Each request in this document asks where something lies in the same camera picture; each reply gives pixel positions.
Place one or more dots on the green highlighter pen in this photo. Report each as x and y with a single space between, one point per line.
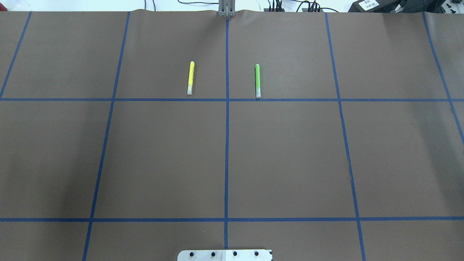
257 72

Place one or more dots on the yellow highlighter pen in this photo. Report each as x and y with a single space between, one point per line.
190 81

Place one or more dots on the brown paper table cover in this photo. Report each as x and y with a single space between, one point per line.
354 152

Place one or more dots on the small black usb hub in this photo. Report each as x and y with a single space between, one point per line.
275 6

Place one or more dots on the black adapter box with label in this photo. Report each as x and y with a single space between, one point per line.
378 6

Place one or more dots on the aluminium frame post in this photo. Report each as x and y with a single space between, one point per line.
226 8

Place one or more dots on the white camera pillar with base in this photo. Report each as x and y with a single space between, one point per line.
226 255

